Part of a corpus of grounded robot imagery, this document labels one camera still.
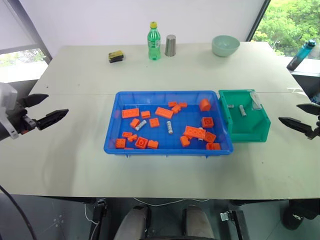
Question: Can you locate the white cable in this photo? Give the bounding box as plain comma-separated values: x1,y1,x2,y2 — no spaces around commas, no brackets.
83,197,210,240

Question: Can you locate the square orange building block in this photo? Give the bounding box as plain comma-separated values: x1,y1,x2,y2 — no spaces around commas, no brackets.
204,131,217,144
114,137,127,149
201,116,215,129
134,136,149,150

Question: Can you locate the long orange building block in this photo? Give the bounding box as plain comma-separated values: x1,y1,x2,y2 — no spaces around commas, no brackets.
183,125,207,140
121,107,140,119
154,106,175,120

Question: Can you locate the rounded orange building block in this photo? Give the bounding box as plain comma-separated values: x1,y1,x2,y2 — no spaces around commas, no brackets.
198,98,212,112

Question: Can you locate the black table leg frame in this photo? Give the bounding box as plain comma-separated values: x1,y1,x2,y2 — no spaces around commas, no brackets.
219,209,249,240
91,196,109,240

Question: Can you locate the grey rounded robot leg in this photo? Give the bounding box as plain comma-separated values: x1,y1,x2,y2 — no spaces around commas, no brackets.
183,204,216,240
113,204,152,240

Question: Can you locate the blue water bottle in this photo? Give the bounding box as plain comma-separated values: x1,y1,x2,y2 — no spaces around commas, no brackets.
286,39,317,71

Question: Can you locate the pale green bowl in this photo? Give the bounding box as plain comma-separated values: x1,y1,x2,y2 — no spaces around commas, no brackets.
211,34,241,58

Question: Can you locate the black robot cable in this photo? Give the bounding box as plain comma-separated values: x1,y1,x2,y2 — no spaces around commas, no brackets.
0,184,35,240

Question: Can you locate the blue plastic tray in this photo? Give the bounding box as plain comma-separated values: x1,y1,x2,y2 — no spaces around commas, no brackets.
103,90,236,158

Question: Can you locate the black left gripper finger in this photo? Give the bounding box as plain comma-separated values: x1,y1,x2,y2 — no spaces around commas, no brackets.
24,93,49,109
35,108,70,131

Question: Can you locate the black table foot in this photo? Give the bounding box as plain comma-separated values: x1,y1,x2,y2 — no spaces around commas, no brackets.
281,199,306,231

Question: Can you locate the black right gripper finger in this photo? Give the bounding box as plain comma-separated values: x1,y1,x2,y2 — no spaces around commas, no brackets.
296,103,320,116
278,116,314,138

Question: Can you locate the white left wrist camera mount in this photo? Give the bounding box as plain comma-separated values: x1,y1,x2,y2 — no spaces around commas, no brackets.
0,82,20,140

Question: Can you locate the green plastic bin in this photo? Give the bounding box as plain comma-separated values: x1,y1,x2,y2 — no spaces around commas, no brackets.
218,88,272,144

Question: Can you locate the yellow and black sponge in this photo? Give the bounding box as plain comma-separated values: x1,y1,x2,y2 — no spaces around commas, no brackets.
107,50,125,64

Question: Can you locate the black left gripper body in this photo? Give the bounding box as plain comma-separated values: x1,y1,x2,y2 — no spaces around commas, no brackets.
6,97,39,135

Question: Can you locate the steel metal cup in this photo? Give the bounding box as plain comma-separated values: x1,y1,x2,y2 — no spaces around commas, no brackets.
164,34,178,57

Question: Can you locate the green plastic soda bottle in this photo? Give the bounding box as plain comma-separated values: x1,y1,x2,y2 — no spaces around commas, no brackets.
147,21,162,61

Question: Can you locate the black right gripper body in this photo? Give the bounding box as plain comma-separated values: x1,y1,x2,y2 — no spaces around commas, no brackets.
307,113,320,141

